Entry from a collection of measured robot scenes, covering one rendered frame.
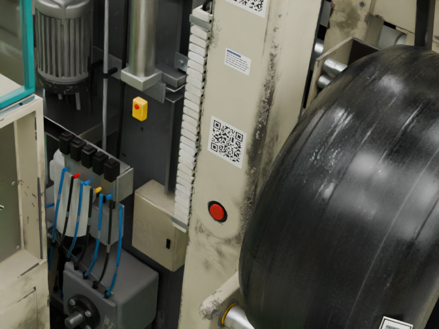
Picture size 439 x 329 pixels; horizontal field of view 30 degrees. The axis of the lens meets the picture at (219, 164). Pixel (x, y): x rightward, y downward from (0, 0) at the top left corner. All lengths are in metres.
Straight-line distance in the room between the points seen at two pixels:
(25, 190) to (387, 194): 0.71
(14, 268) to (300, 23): 0.72
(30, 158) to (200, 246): 0.37
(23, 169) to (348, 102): 0.62
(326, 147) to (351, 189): 0.07
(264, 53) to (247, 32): 0.04
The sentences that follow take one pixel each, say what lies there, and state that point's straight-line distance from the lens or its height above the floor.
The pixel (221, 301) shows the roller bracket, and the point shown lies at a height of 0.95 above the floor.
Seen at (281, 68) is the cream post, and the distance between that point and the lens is 1.31.
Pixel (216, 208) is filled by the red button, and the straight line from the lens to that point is 1.49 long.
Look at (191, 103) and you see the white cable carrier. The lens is 1.44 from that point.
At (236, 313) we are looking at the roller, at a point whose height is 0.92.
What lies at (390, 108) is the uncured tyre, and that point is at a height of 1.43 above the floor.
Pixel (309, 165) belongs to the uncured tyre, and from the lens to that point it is 1.15.
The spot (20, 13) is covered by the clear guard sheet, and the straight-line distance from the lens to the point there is 1.33.
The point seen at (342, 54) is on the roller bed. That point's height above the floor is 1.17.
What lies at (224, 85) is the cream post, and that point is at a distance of 1.35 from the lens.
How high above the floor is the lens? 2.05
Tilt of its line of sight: 38 degrees down
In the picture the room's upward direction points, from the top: 8 degrees clockwise
